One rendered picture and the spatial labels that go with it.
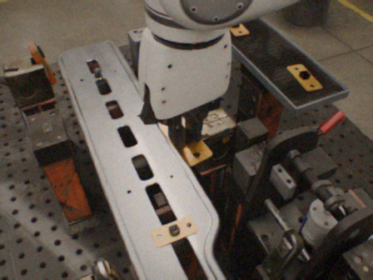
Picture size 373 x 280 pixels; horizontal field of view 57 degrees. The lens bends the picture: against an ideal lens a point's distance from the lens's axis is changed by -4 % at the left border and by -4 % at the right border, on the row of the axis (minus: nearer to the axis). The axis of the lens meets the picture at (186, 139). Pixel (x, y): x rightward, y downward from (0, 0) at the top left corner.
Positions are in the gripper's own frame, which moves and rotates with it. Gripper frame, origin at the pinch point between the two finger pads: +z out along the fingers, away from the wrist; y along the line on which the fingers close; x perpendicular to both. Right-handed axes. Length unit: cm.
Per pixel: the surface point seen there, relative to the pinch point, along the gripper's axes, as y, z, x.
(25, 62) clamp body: 13, 24, -60
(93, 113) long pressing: 2.9, 28.4, -37.6
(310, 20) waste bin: -227, 129, -153
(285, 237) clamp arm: -9.7, 16.7, 14.9
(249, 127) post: -19.6, 17.3, -7.1
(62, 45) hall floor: -30, 139, -240
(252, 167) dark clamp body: -14.9, 19.0, 0.3
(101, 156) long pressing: 6.5, 27.7, -23.6
